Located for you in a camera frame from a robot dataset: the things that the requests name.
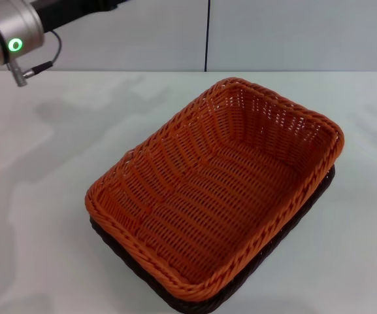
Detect dark brown woven basket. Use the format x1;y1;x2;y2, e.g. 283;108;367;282
88;163;336;314

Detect black cable with metal plug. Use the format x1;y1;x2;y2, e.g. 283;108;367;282
8;30;62;88

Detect orange woven basket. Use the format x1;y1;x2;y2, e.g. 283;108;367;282
84;77;346;301

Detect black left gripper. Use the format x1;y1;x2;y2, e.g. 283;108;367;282
31;0;124;34

